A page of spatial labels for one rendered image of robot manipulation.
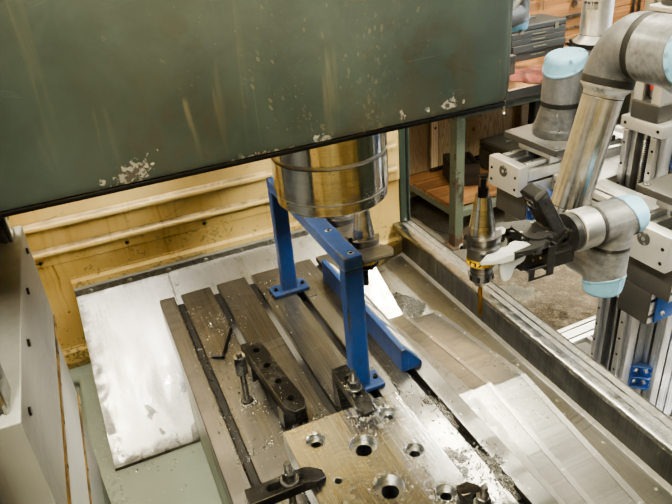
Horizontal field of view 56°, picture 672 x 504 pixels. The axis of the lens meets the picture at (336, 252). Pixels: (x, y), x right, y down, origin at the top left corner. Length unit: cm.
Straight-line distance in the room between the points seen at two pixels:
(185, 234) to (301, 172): 120
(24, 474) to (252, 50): 48
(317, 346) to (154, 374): 53
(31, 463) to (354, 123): 49
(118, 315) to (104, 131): 132
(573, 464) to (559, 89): 99
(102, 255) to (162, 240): 17
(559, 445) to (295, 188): 95
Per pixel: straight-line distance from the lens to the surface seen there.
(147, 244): 198
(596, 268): 128
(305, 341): 154
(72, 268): 199
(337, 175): 81
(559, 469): 150
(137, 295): 199
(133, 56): 66
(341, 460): 113
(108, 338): 192
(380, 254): 122
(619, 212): 123
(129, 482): 172
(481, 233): 105
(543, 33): 416
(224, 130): 69
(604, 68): 128
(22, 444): 70
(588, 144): 131
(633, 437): 161
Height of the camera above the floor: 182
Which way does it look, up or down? 29 degrees down
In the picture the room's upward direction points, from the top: 5 degrees counter-clockwise
